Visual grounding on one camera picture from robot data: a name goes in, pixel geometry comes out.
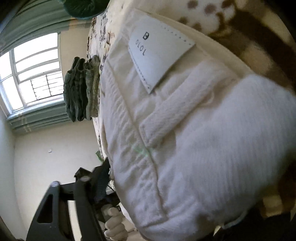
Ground white pants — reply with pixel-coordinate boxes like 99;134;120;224
98;7;296;241

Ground white gloved left hand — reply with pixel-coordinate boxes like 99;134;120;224
102;204;128;240

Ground left teal curtain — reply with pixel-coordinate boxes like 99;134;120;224
6;101;71;135

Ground teal curtain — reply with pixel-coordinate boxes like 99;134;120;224
0;0;93;57
6;101;71;135

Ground stack of folded jeans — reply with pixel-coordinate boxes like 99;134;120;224
63;55;100;122

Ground barred window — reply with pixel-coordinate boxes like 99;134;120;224
1;33;63;115

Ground right teal curtain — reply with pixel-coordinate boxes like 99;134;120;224
0;0;93;57

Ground dark green folded blanket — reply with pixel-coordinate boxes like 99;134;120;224
58;0;110;19

